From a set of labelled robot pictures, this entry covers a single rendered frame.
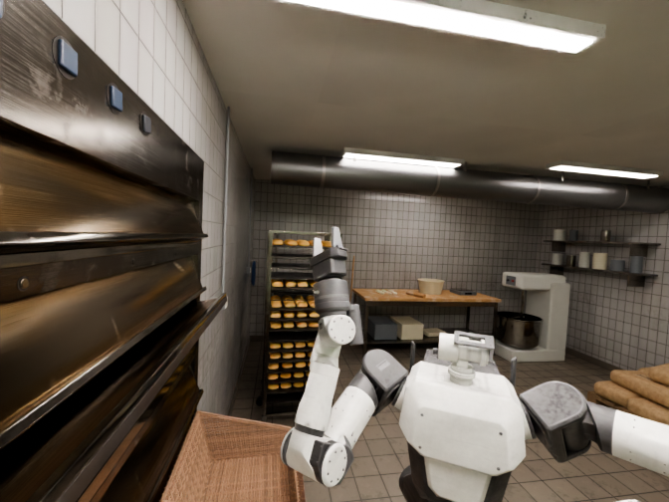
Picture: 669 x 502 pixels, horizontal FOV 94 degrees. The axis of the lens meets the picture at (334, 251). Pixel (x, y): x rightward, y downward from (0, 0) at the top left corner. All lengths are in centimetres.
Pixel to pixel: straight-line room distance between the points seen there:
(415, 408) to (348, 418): 16
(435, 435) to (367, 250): 465
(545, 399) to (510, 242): 584
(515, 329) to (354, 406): 483
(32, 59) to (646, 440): 125
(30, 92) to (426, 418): 96
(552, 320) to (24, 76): 587
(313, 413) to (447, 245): 537
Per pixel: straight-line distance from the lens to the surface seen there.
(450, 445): 87
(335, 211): 524
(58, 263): 75
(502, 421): 85
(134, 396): 72
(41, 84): 74
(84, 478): 61
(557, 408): 91
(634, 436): 91
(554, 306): 588
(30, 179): 70
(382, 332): 492
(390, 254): 550
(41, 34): 77
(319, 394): 74
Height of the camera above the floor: 175
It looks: 3 degrees down
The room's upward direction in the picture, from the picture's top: 3 degrees clockwise
